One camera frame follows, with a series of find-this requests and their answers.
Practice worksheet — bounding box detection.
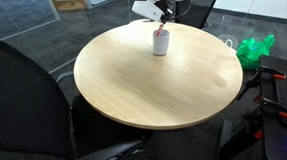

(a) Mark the wooden cabinet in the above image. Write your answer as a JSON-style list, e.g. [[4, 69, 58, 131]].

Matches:
[[49, 0, 91, 14]]

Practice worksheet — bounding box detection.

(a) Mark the black perforated mounting board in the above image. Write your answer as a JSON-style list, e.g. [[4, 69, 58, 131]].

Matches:
[[257, 53, 287, 160]]

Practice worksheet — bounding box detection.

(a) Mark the white mug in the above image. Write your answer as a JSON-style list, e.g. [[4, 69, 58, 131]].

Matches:
[[151, 28, 172, 57]]

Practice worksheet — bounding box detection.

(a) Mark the black mesh office chair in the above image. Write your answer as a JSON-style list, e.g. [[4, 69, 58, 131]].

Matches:
[[0, 28, 156, 160]]

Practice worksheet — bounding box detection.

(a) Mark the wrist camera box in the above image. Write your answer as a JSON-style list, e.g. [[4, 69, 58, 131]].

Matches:
[[131, 0, 166, 26]]

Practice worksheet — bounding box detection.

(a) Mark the red Expo marker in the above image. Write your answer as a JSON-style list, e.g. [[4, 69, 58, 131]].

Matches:
[[155, 23, 166, 37]]

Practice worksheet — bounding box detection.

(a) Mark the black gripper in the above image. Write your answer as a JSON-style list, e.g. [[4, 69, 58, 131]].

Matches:
[[154, 0, 176, 26]]

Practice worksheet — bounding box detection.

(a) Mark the green plastic bag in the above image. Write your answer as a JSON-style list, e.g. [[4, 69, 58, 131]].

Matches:
[[234, 34, 278, 72]]

